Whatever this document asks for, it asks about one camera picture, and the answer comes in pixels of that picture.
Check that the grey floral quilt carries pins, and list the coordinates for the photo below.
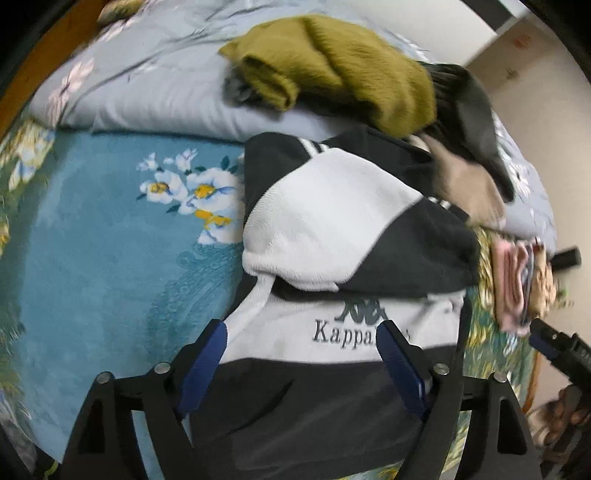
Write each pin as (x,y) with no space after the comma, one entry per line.
(161,72)

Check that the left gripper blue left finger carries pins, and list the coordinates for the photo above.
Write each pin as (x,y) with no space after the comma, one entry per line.
(176,390)

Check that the blue floral bed sheet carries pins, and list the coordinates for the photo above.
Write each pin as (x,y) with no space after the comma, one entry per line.
(124,249)

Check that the dark grey garment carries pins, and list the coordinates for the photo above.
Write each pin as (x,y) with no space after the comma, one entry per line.
(464,122)

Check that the pink folded clothes stack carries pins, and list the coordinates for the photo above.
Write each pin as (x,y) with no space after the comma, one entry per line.
(523,283)

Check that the black and white Kappa hoodie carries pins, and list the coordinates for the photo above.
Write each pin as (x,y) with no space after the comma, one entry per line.
(339,237)

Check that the olive green knit sweater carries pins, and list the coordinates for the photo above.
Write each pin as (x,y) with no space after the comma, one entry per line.
(342,62)

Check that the beige garment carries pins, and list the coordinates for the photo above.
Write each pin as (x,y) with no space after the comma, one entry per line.
(465,184)

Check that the orange wooden bed frame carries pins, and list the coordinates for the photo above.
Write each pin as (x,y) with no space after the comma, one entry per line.
(36,38)

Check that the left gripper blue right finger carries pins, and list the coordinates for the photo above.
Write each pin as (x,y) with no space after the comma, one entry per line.
(432,392)

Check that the person's right hand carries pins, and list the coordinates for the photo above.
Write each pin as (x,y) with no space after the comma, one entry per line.
(554,417)

